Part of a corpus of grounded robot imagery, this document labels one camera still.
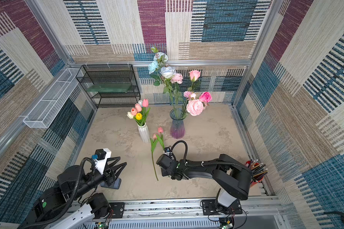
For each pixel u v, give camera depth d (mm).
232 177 446
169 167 651
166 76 716
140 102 795
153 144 964
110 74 1017
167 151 793
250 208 740
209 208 730
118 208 744
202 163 518
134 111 729
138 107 771
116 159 634
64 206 450
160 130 965
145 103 780
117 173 574
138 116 730
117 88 962
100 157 504
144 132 896
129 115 759
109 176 535
